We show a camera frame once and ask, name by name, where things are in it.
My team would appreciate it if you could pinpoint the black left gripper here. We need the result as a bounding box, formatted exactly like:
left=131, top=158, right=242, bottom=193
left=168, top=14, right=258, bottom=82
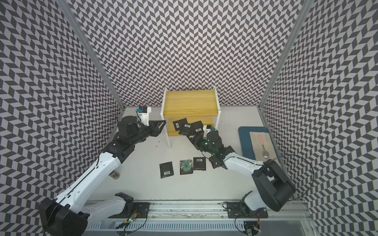
left=129, top=120, right=166, bottom=146

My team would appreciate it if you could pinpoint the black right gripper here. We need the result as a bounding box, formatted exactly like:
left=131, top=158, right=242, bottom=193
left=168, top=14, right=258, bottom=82
left=185, top=133, right=215, bottom=155

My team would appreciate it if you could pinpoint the black tea bag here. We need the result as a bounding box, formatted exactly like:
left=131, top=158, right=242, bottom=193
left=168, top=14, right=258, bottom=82
left=159, top=162, right=174, bottom=179
left=193, top=157, right=206, bottom=171
left=209, top=158, right=219, bottom=169
left=179, top=123, right=194, bottom=136
left=191, top=121, right=204, bottom=133
left=173, top=118, right=187, bottom=131

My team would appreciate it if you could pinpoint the green tea bag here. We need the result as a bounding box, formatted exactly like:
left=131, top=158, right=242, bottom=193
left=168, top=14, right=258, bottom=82
left=180, top=160, right=194, bottom=175

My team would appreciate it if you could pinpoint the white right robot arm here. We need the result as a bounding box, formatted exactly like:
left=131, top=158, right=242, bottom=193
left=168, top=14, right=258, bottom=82
left=187, top=130, right=296, bottom=217

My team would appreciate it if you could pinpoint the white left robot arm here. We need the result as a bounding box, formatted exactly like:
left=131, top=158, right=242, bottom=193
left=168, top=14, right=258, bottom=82
left=38, top=116, right=166, bottom=236

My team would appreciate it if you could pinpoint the white yellow two-tier shelf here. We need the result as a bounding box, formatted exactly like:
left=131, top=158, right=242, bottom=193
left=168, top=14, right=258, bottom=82
left=160, top=87, right=221, bottom=147

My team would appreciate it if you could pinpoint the blue tray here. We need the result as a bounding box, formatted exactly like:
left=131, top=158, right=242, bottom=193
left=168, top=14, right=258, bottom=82
left=238, top=126, right=278, bottom=160

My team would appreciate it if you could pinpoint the dark spice jar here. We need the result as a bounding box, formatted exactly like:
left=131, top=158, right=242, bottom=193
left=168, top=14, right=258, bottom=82
left=109, top=170, right=120, bottom=180

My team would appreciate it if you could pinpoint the beige cloth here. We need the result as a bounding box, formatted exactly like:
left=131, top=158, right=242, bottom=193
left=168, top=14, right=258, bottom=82
left=249, top=132, right=278, bottom=162

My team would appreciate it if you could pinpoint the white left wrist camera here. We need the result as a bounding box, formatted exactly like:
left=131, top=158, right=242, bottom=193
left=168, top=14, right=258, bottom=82
left=136, top=106, right=152, bottom=126

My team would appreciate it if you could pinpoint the pink handled spoon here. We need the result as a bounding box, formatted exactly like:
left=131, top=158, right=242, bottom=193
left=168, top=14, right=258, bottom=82
left=258, top=134, right=269, bottom=159

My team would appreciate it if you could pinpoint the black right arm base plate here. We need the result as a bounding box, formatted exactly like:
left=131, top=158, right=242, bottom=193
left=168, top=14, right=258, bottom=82
left=225, top=202, right=268, bottom=219

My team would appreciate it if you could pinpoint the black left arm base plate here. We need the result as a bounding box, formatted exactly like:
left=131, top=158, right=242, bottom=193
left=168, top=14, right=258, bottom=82
left=109, top=202, right=150, bottom=218

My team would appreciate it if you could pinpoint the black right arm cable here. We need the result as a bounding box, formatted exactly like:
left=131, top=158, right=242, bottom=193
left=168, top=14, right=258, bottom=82
left=270, top=154, right=316, bottom=203

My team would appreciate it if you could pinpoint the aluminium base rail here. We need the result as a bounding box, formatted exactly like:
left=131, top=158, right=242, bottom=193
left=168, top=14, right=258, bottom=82
left=85, top=201, right=319, bottom=236

